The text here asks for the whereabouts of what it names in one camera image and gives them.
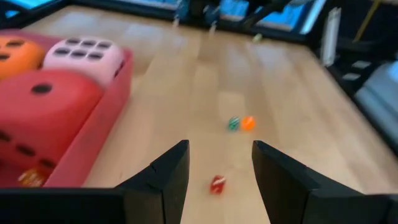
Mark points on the translucent pink plastic tray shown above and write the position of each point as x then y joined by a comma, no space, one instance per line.
93,140

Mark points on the small green die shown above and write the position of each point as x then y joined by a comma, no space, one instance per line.
233,124

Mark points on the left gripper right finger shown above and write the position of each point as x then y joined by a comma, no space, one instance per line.
311,205

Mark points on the small yellow-green die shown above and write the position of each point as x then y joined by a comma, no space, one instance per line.
257,38

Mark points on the small red die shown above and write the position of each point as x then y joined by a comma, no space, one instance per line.
217,184

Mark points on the small yellow die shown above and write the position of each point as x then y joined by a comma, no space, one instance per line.
31,178

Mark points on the silver frame bracket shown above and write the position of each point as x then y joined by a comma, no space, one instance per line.
330,37

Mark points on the large orange foam die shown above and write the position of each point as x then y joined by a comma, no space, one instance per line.
21,62

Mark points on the large red foam die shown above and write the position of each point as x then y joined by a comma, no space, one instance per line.
46,124

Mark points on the small orange die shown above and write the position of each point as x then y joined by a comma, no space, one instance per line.
248,123

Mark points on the large pink foam die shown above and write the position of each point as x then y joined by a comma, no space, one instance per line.
84,70

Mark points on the white cardboard box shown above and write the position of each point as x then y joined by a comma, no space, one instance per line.
382,93

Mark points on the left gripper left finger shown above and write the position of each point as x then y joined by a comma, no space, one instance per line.
140,205

